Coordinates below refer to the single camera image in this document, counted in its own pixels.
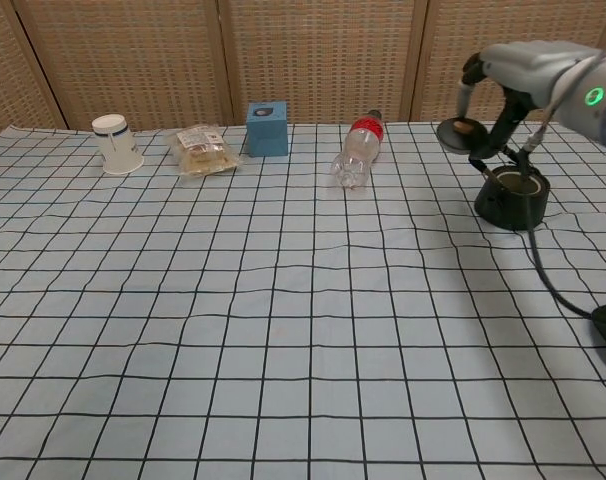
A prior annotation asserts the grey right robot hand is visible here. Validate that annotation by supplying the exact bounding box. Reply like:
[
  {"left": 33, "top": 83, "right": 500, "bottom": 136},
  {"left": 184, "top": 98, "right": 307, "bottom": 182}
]
[{"left": 455, "top": 41, "right": 592, "bottom": 162}]

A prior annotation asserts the black lid with wooden knob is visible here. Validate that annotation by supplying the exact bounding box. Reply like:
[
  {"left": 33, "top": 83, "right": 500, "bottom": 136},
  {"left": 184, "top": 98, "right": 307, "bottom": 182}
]
[{"left": 436, "top": 116, "right": 491, "bottom": 154}]

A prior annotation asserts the clear bottle with red label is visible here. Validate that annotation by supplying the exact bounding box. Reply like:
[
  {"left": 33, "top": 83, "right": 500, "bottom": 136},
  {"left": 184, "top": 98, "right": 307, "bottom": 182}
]
[{"left": 327, "top": 109, "right": 386, "bottom": 193}]

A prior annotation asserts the blue cardboard box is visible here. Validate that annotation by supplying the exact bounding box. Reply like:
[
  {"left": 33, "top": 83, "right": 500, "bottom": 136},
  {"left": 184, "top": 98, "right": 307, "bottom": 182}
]
[{"left": 245, "top": 101, "right": 290, "bottom": 159}]

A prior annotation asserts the clear snack bag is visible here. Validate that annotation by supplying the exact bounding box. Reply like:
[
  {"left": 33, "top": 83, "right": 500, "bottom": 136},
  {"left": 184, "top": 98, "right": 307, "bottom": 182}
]
[{"left": 164, "top": 123, "right": 246, "bottom": 178}]

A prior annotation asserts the blue checked tablecloth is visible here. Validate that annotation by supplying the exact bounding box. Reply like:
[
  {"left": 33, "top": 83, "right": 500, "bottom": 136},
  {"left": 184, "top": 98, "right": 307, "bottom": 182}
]
[{"left": 0, "top": 119, "right": 606, "bottom": 480}]

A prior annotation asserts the white paper cup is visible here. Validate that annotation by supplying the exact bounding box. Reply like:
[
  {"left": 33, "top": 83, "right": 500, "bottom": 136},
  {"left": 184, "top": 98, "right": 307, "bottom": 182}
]
[{"left": 92, "top": 113, "right": 145, "bottom": 176}]

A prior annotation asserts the black kettle with handle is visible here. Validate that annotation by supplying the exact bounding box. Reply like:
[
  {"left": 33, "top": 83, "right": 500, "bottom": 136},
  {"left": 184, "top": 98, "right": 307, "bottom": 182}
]
[{"left": 468, "top": 149, "right": 552, "bottom": 232}]

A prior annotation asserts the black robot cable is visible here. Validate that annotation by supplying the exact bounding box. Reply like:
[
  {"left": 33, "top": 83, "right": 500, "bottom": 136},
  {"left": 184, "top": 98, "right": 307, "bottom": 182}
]
[{"left": 518, "top": 49, "right": 606, "bottom": 319}]

